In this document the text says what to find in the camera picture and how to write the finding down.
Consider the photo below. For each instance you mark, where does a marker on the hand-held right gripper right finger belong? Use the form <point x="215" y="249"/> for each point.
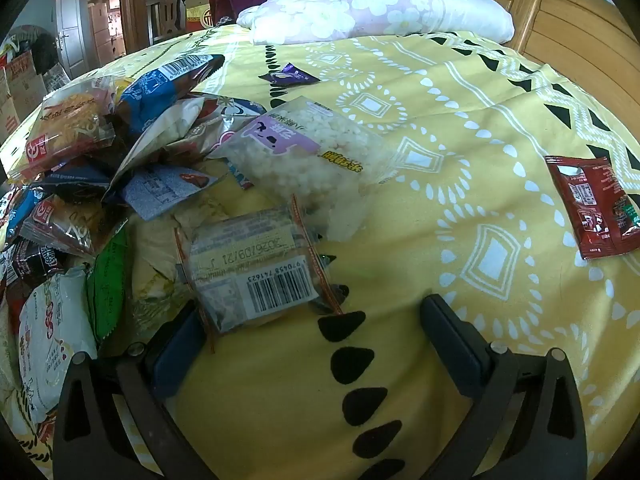
<point x="455" y="345"/>

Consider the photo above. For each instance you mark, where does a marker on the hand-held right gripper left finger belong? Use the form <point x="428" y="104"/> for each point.
<point x="175" y="355"/>

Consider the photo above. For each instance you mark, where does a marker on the clear barcode snack packet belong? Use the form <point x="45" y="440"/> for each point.
<point x="250" y="265"/>

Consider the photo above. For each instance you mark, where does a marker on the pile of snack packets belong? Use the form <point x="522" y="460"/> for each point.
<point x="75" y="220"/>

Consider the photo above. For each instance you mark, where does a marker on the dark red sauce packet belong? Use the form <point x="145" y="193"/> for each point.
<point x="595" y="205"/>

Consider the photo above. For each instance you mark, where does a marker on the yellow patterned bedsheet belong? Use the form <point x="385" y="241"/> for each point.
<point x="450" y="125"/>

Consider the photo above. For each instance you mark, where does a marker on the white puffed snack packet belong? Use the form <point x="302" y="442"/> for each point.
<point x="310" y="160"/>

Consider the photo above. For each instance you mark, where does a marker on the small purple packet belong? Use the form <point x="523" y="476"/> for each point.
<point x="290" y="75"/>

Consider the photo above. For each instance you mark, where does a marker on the stack of cardboard boxes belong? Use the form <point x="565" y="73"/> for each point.
<point x="20" y="90"/>

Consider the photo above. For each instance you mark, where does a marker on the dark wooden chair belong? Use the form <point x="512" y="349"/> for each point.
<point x="167" y="15"/>

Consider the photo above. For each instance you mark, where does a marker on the red gift box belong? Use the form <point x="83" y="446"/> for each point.
<point x="199" y="12"/>

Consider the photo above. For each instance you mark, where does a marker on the wooden headboard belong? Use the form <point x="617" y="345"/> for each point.
<point x="575" y="20"/>

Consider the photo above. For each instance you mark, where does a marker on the floral pillow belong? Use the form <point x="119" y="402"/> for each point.
<point x="380" y="5"/>

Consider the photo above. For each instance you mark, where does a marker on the grey door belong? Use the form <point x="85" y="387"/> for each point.
<point x="70" y="20"/>

